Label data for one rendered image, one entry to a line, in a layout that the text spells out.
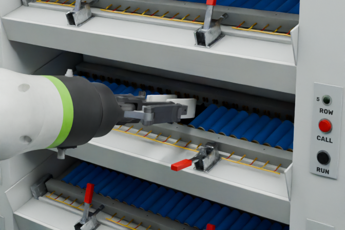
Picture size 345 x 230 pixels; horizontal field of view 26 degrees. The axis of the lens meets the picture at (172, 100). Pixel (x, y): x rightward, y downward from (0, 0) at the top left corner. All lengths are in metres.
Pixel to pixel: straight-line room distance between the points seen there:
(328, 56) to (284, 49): 0.09
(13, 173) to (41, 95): 0.58
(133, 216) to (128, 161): 0.15
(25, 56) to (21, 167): 0.21
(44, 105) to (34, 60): 0.56
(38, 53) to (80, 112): 0.52
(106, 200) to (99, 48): 0.31
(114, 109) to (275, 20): 0.26
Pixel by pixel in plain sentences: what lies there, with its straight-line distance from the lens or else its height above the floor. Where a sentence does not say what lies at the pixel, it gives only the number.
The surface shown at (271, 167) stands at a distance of 1.09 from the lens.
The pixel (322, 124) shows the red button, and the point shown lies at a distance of 0.97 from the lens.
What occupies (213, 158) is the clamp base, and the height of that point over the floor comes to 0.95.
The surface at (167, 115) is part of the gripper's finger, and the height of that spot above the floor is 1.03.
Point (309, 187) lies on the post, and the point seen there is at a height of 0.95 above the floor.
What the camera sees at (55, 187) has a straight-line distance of 1.47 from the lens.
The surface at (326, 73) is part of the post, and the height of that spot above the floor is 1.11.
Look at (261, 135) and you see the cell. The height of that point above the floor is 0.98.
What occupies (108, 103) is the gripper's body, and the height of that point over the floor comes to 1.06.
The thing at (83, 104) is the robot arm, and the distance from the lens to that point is 0.94.
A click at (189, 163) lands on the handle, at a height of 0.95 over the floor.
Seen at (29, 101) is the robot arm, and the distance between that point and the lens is 0.87.
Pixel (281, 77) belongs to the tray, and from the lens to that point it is 1.00.
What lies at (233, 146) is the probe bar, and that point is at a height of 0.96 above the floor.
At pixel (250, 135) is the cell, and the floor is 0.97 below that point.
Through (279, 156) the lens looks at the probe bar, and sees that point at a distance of 1.08.
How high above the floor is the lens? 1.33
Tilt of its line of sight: 16 degrees down
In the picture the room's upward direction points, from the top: straight up
